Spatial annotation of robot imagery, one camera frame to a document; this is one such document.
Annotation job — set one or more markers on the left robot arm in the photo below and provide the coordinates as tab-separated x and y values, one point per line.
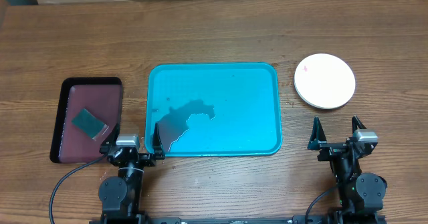
120	195

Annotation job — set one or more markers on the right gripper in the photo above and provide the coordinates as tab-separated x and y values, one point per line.
331	150

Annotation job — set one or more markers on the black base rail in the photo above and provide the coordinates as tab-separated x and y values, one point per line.
296	219

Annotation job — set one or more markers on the black tray with red liquid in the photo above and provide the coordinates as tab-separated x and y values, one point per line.
102	96

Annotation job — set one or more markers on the green scrubbing sponge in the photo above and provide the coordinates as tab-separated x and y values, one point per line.
89	124

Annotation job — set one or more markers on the blue plastic serving tray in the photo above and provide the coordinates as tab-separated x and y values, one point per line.
230	109

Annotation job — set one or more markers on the white pink plate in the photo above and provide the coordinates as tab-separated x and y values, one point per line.
324	81

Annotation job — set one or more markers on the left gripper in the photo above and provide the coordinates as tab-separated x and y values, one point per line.
148	160

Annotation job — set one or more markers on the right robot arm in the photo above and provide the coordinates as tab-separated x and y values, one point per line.
360	194

